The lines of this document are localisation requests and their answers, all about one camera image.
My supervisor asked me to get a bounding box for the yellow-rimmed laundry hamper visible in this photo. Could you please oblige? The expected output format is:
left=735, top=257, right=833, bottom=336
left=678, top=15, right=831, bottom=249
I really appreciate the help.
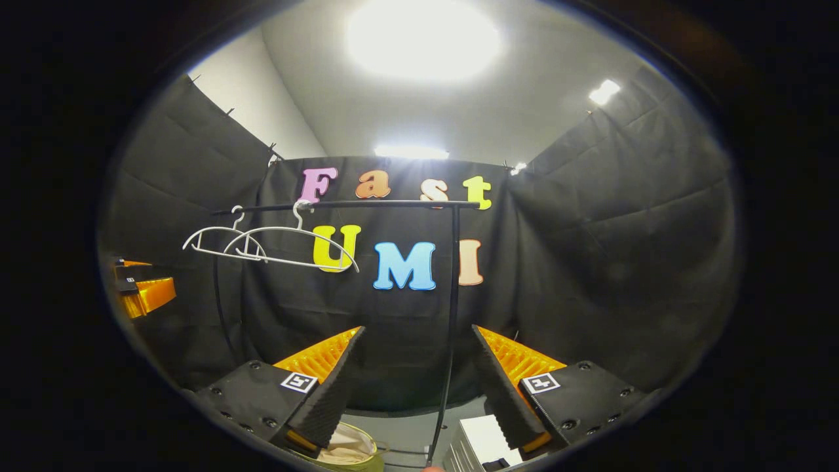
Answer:
left=288, top=422, right=387, bottom=472

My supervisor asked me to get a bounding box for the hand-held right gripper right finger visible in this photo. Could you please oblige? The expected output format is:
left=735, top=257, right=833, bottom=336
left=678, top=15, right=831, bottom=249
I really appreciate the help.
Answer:
left=471, top=324, right=650, bottom=460

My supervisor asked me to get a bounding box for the black metal clothes rack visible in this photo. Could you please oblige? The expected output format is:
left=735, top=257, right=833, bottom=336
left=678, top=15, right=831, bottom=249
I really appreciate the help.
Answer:
left=210, top=199, right=482, bottom=469

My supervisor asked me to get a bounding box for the black backdrop cloth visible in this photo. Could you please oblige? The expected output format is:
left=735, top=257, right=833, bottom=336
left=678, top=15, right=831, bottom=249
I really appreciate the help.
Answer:
left=98, top=66, right=745, bottom=420

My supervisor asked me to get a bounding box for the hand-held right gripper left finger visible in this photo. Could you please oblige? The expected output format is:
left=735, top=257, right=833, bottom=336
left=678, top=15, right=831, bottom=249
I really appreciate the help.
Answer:
left=193, top=326, right=366, bottom=458

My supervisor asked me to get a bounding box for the large bright ceiling light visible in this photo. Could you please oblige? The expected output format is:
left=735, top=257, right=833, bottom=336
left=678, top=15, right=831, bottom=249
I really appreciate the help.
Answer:
left=346, top=0, right=502, bottom=83

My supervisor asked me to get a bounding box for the cream collared shirt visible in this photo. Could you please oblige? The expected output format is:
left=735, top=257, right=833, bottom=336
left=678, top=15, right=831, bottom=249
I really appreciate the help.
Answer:
left=318, top=423, right=378, bottom=466

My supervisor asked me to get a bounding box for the white plastic box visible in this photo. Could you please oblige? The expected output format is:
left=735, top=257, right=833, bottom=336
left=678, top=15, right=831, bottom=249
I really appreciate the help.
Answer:
left=444, top=414, right=525, bottom=472

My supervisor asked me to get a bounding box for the ceiling light panel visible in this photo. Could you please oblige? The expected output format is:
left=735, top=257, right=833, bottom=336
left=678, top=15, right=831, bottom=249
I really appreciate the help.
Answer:
left=374, top=146, right=450, bottom=160

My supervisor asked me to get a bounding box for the small ceiling light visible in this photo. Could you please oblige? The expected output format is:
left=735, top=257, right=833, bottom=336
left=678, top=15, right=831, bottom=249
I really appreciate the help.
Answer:
left=588, top=79, right=621, bottom=107

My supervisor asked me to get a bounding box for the white plastic clothes hanger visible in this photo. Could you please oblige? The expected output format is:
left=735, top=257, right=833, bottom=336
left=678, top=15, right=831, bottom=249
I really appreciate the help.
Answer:
left=182, top=205, right=268, bottom=262
left=223, top=199, right=360, bottom=273

